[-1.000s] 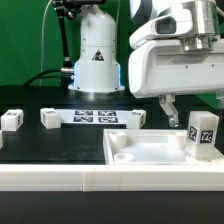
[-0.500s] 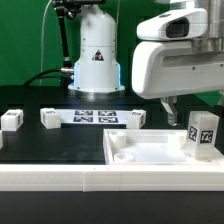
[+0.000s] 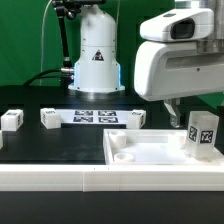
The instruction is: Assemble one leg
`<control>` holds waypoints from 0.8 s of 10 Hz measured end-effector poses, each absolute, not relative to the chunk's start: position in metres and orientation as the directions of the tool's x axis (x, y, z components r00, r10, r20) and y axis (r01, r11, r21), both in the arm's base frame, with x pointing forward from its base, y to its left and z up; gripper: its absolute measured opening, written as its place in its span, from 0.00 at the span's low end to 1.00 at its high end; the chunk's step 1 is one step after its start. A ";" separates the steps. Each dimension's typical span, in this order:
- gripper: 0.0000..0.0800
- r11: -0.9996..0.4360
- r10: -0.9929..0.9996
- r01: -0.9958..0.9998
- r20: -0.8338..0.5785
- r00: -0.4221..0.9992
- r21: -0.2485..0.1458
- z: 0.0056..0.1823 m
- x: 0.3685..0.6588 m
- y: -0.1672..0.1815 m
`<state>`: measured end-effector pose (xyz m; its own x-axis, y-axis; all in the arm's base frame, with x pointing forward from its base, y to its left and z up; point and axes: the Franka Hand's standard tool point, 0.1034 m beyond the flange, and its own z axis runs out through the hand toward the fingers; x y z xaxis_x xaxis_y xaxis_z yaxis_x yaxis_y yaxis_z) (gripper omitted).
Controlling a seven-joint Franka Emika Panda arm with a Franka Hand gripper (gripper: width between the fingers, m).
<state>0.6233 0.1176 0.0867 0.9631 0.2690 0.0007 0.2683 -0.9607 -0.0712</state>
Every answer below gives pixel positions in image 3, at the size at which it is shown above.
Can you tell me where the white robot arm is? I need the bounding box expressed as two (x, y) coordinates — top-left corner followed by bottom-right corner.
(69, 0), (224, 105)

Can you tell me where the black cable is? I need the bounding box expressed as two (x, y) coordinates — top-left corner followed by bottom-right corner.
(22, 68), (75, 88)

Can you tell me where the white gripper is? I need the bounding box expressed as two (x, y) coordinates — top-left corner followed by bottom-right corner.
(134, 41), (224, 128)

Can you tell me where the printed marker sheet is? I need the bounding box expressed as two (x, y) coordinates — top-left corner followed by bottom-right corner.
(57, 109), (130, 125)

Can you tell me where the grey cable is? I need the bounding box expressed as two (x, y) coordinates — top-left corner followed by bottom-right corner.
(39, 0), (54, 87)

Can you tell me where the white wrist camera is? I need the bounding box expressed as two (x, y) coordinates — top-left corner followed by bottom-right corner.
(140, 8), (214, 42)

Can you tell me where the white fence wall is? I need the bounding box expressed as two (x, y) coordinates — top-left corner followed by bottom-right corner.
(0, 164), (224, 192)

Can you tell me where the white square tabletop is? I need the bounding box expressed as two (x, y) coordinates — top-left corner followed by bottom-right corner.
(103, 129), (224, 166)

